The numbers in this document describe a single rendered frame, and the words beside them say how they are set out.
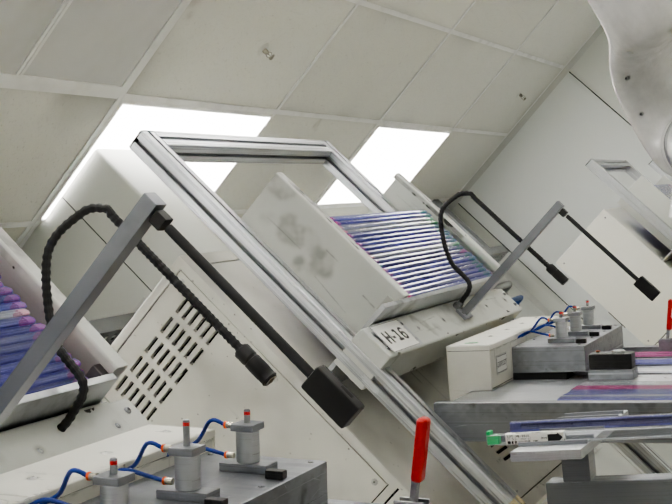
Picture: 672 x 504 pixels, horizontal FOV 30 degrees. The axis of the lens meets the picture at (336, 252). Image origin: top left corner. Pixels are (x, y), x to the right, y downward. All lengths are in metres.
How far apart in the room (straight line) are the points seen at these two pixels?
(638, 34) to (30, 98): 2.98
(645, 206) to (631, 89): 4.05
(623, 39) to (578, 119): 7.40
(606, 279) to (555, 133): 3.33
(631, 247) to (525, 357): 3.26
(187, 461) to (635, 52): 0.64
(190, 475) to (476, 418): 0.98
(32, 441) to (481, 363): 1.10
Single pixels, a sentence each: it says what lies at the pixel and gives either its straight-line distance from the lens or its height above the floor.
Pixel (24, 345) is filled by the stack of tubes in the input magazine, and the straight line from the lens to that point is 1.32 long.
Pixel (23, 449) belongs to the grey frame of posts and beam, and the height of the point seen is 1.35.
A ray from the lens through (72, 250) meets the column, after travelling 4.66.
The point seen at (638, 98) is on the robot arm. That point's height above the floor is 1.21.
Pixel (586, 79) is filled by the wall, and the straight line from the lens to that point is 8.76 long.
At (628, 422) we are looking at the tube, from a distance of 1.40.
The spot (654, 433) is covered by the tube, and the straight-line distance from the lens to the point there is 1.29.
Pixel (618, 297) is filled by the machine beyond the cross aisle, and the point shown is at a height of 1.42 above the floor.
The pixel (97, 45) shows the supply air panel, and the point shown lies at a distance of 4.15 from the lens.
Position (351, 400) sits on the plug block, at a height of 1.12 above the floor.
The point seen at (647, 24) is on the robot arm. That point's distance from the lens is 1.34.
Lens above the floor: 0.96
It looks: 15 degrees up
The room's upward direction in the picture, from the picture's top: 46 degrees counter-clockwise
